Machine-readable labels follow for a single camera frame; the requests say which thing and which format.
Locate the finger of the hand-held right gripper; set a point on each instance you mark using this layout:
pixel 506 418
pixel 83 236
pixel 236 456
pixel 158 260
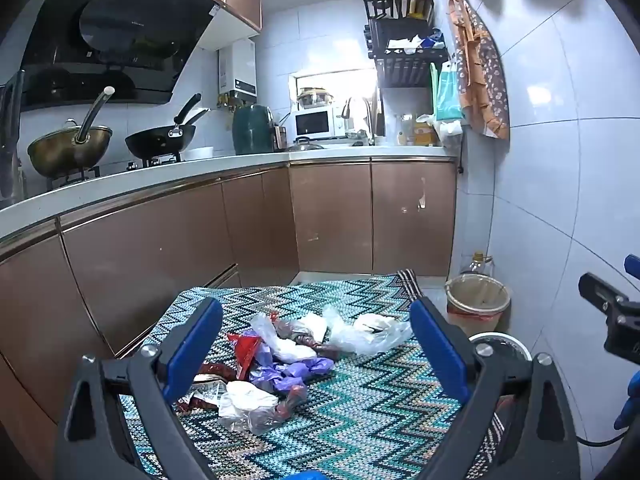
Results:
pixel 634 263
pixel 600 292

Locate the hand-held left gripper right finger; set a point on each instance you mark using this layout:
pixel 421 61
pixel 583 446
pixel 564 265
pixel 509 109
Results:
pixel 440 350

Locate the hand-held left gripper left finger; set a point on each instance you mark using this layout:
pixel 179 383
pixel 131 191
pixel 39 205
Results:
pixel 195 345

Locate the dark red sausage wrapper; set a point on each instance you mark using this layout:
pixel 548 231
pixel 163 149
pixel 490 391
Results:
pixel 215 370

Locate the white printed wrapper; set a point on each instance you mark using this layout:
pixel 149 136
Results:
pixel 210 394

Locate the red snack wrapper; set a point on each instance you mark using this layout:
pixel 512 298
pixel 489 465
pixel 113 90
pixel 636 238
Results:
pixel 246 352

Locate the large clear plastic bag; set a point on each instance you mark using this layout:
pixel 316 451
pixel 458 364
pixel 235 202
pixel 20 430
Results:
pixel 372 332

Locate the small clear plastic piece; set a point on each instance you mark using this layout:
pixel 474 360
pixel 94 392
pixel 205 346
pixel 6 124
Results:
pixel 264 330

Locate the white tissue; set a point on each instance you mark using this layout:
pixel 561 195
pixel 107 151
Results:
pixel 314 325
pixel 295 351

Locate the purple plastic bag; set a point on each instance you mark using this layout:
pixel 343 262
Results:
pixel 292 372

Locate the small red wrapper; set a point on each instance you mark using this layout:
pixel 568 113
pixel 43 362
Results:
pixel 292 399

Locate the clear plastic bottle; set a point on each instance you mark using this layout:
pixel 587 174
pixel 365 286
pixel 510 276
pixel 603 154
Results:
pixel 320 347

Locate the beige trash can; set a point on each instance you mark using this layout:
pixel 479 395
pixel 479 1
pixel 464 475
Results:
pixel 475 310

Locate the person's right hand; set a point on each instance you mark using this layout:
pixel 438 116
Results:
pixel 631 400

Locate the cooking oil bottle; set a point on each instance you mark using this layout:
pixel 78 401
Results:
pixel 477 262

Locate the zigzag woven mat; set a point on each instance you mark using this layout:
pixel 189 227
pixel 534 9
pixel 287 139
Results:
pixel 360 410

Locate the brown kitchen base cabinets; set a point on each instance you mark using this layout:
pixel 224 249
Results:
pixel 150 250

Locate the gas stove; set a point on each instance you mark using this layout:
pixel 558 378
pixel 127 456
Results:
pixel 90 172

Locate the black wok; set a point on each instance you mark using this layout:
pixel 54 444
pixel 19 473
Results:
pixel 155 142

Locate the yellow food package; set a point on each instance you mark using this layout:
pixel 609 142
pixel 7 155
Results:
pixel 425 134

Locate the glass pot lid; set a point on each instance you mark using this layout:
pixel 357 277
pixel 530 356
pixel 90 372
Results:
pixel 304 145

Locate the brass wok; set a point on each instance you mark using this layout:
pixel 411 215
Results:
pixel 65 150

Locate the metal faucet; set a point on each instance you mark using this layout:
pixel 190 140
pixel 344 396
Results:
pixel 369 120

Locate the floral brown apron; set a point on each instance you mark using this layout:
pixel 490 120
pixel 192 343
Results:
pixel 487 70

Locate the teal plastic bag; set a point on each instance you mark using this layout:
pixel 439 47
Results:
pixel 447 95

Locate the white microwave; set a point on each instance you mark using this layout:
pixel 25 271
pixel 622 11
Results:
pixel 312 123

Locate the steamer pot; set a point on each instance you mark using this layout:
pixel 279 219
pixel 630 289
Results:
pixel 314 99

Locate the white water heater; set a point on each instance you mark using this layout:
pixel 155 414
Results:
pixel 237 65

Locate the black range hood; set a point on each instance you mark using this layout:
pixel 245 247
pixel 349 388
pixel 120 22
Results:
pixel 125 35

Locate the black wall rack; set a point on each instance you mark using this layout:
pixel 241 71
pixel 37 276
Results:
pixel 400 67

